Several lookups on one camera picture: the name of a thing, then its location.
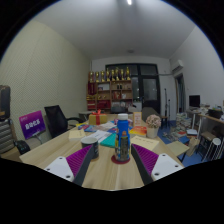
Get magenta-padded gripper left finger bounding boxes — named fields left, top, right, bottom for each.
left=43, top=144, right=96, bottom=187

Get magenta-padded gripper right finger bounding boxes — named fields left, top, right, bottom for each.
left=130, top=143, right=184, bottom=186

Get blue drink bottle white cap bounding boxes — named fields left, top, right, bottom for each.
left=114, top=113, right=131, bottom=163

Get large pale yellow book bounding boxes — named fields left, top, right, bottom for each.
left=130, top=135, right=160, bottom=152

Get small pale yellow book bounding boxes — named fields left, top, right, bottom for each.
left=68, top=128, right=87, bottom=140

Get orange red book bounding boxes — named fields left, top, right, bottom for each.
left=129, top=125, right=148, bottom=137

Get black mesh chair back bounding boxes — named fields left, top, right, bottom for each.
left=13, top=139, right=32, bottom=156

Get pink flowers in white pot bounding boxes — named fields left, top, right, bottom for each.
left=145, top=114, right=162, bottom=140

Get black office chair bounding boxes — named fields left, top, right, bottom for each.
left=43, top=104, right=84, bottom=139

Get blue colourful book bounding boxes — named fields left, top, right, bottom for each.
left=78, top=123, right=98, bottom=133

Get flat round red coaster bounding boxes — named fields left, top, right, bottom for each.
left=110, top=153, right=132, bottom=165

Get white printed booklet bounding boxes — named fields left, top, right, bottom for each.
left=87, top=129, right=112, bottom=143

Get purple sign board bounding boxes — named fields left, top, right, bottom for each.
left=18, top=110, right=47, bottom=140

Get upright orange box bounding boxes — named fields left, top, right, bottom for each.
left=132, top=111, right=143, bottom=128

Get white round stool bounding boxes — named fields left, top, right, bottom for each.
left=203, top=137, right=223, bottom=162

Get teal notebook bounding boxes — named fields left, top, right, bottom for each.
left=99, top=132, right=118, bottom=149

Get grey ribbed suitcase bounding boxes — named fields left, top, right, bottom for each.
left=0, top=118, right=15, bottom=155

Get yellow gift box red ribbon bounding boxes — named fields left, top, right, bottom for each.
left=88, top=109, right=108, bottom=126

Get cluttered side desk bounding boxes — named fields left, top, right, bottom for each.
left=186, top=111, right=224, bottom=158

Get computer monitor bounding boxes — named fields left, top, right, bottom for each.
left=188, top=94, right=201, bottom=109

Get black-framed glass door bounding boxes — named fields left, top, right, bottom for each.
left=105, top=63, right=161, bottom=114

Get dark bag with tan trim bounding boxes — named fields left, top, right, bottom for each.
left=0, top=84, right=11, bottom=122

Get wooden shelf unit with trophies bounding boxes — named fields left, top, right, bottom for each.
left=86, top=65, right=134, bottom=114

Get white wall air conditioner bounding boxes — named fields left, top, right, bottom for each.
left=170, top=59, right=185, bottom=74

